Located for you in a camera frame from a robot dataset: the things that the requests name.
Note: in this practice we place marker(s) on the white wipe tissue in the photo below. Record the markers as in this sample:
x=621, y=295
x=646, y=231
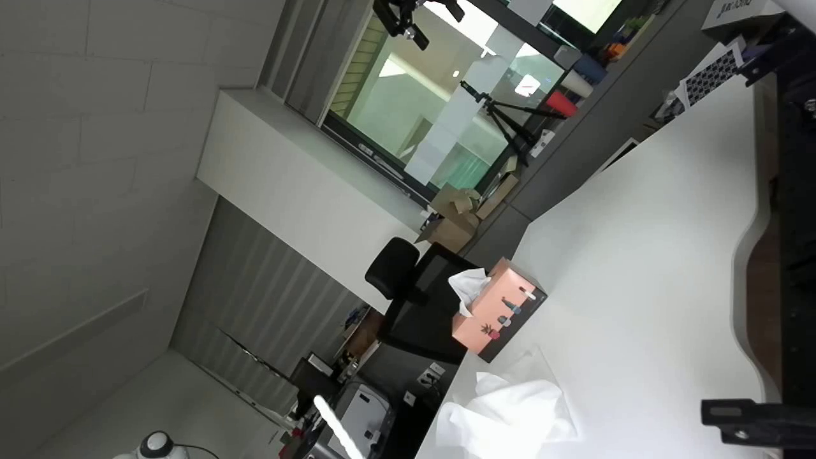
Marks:
x=468, y=286

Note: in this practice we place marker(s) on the cardboard box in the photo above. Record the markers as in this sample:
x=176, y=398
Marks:
x=451, y=219

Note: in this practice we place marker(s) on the black office chair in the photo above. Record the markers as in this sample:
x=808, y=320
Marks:
x=421, y=298

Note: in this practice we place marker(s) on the pink tissue box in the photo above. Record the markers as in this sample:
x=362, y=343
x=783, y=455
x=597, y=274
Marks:
x=499, y=311

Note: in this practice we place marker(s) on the red cylinder object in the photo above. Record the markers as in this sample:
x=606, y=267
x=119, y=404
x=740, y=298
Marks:
x=562, y=102

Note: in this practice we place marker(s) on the white crumpled tissue on table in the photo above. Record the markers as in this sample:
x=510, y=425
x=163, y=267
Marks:
x=504, y=418

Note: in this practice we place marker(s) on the white round floor device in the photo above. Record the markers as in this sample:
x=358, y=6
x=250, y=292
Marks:
x=156, y=444

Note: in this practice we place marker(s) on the white perforated box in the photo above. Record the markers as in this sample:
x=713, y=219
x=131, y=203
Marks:
x=719, y=64

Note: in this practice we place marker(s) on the black camera tripod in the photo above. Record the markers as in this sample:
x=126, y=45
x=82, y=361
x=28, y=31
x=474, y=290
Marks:
x=500, y=112

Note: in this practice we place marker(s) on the black overhead camera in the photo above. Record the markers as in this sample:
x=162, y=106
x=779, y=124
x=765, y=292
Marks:
x=399, y=19

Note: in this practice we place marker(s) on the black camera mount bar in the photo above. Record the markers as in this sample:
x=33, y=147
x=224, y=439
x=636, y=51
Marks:
x=760, y=425

